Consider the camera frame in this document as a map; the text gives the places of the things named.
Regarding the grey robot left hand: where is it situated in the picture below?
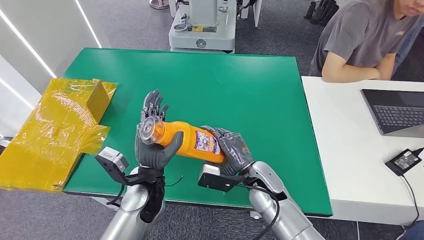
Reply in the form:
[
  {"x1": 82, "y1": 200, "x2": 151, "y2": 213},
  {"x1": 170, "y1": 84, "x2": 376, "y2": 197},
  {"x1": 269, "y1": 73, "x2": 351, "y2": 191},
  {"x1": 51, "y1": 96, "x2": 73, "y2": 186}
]
[{"x1": 134, "y1": 88, "x2": 185, "y2": 170}]

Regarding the white wall light strip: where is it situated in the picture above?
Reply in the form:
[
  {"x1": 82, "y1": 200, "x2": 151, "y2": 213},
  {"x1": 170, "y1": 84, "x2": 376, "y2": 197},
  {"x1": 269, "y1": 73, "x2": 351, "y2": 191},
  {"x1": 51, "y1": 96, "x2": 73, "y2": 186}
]
[
  {"x1": 0, "y1": 8, "x2": 58, "y2": 79},
  {"x1": 74, "y1": 0, "x2": 103, "y2": 49},
  {"x1": 0, "y1": 77, "x2": 36, "y2": 110}
]

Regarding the round metal stand base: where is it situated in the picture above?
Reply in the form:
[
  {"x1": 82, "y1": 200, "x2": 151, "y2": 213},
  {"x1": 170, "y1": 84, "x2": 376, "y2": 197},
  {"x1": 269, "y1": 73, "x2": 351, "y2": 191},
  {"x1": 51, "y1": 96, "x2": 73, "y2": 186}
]
[{"x1": 148, "y1": 0, "x2": 170, "y2": 10}]

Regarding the black power adapter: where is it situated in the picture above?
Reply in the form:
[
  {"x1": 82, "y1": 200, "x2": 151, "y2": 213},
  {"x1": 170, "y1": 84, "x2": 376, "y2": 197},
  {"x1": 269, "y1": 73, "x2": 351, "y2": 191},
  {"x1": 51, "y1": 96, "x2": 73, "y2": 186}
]
[{"x1": 384, "y1": 148, "x2": 424, "y2": 177}]

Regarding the white frame leg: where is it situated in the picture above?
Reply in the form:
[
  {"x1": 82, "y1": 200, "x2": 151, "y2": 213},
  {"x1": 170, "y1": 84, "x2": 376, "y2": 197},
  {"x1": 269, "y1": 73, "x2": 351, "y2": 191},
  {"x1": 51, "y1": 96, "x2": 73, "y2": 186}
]
[{"x1": 239, "y1": 0, "x2": 263, "y2": 28}]

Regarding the black chair base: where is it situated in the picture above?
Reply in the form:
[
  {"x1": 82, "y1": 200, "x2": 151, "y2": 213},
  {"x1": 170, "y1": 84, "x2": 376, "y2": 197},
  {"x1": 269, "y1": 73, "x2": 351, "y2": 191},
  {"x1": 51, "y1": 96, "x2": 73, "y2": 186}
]
[{"x1": 303, "y1": 0, "x2": 341, "y2": 27}]

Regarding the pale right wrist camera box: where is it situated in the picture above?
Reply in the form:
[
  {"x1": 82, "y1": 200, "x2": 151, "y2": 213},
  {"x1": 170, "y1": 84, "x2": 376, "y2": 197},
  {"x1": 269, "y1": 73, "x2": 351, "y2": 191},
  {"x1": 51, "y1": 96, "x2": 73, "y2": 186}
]
[{"x1": 198, "y1": 163, "x2": 245, "y2": 193}]

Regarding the person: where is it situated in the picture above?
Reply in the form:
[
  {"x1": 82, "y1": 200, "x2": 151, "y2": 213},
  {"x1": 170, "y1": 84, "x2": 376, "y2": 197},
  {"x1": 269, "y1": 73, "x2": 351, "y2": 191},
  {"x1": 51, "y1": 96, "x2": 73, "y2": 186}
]
[{"x1": 308, "y1": 0, "x2": 424, "y2": 84}]

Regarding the orange detergent bottle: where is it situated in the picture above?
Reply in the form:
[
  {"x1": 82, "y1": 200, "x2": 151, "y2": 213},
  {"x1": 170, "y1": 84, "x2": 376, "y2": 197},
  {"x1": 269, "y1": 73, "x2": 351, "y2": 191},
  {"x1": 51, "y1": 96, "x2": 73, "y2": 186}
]
[{"x1": 138, "y1": 115, "x2": 226, "y2": 165}]

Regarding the white table foot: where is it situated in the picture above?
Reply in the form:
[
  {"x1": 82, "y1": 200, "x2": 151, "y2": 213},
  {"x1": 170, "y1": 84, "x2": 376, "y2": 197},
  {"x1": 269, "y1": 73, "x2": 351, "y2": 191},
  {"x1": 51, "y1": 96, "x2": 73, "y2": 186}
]
[{"x1": 90, "y1": 197, "x2": 122, "y2": 210}]

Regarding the grey white machine stand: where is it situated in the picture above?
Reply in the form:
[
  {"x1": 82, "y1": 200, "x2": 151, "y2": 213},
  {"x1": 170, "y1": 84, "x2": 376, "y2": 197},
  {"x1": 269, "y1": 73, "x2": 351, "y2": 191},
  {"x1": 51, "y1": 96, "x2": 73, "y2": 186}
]
[{"x1": 168, "y1": 0, "x2": 238, "y2": 55}]

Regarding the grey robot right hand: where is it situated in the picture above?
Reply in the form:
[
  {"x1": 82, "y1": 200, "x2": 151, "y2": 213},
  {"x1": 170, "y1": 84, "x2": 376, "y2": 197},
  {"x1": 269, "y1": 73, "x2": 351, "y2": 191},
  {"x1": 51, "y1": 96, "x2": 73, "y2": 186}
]
[{"x1": 200, "y1": 125, "x2": 255, "y2": 177}]

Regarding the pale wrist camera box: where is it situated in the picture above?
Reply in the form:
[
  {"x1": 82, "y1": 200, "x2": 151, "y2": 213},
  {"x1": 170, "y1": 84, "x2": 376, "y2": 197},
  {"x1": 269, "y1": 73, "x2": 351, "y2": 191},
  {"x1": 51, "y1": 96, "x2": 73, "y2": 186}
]
[
  {"x1": 95, "y1": 146, "x2": 130, "y2": 181},
  {"x1": 198, "y1": 163, "x2": 245, "y2": 193}
]

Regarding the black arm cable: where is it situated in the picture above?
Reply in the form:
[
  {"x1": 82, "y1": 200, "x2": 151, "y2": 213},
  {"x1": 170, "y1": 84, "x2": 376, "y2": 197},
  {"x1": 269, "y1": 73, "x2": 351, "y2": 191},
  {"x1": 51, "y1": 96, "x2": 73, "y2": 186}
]
[
  {"x1": 235, "y1": 183, "x2": 282, "y2": 240},
  {"x1": 105, "y1": 183, "x2": 126, "y2": 209}
]

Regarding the blue chair back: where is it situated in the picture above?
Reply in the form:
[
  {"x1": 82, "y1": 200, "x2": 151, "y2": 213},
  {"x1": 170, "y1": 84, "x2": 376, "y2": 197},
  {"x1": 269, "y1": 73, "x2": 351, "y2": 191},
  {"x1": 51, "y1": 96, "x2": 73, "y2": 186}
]
[{"x1": 392, "y1": 16, "x2": 424, "y2": 75}]

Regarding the black adapter cable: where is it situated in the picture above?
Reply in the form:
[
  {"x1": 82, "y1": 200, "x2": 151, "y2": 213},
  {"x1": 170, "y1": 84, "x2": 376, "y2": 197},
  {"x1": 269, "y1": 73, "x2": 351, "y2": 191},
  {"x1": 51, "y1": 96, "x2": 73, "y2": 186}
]
[{"x1": 395, "y1": 174, "x2": 421, "y2": 240}]

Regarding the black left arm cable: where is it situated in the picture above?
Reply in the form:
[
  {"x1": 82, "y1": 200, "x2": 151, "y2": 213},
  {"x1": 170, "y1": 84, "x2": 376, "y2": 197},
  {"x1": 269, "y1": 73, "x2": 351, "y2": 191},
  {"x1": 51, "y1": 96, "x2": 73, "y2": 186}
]
[{"x1": 105, "y1": 183, "x2": 126, "y2": 209}]

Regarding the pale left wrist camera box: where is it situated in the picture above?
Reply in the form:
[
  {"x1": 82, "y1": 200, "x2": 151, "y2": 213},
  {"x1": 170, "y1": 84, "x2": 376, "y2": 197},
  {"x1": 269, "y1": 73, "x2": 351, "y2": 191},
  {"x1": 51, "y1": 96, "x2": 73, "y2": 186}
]
[{"x1": 95, "y1": 146, "x2": 130, "y2": 181}]

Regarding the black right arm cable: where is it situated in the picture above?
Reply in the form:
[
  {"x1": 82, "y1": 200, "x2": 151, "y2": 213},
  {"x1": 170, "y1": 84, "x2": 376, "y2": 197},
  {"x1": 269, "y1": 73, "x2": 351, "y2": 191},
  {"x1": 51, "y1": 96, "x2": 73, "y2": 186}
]
[{"x1": 235, "y1": 183, "x2": 282, "y2": 240}]

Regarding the yellow taped cardboard box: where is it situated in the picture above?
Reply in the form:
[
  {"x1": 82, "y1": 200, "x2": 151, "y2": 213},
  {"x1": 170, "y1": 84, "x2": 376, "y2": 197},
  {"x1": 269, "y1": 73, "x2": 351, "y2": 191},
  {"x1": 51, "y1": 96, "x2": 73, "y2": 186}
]
[{"x1": 0, "y1": 77, "x2": 119, "y2": 193}]

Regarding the dark grey laptop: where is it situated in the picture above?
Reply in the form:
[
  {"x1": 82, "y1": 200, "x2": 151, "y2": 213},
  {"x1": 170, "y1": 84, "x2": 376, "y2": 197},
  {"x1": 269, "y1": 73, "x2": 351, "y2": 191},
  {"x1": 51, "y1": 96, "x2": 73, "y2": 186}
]
[{"x1": 360, "y1": 88, "x2": 424, "y2": 139}]

